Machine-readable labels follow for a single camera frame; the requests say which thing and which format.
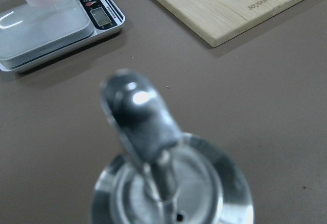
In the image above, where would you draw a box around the clear glass sauce bottle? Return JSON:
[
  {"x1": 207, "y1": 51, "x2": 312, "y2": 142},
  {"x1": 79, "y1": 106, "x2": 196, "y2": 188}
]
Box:
[{"x1": 90, "y1": 69, "x2": 254, "y2": 223}]

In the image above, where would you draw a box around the silver digital kitchen scale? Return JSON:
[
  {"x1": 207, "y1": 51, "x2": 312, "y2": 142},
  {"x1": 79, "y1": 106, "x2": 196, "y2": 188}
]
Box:
[{"x1": 1, "y1": 0, "x2": 126, "y2": 72}]

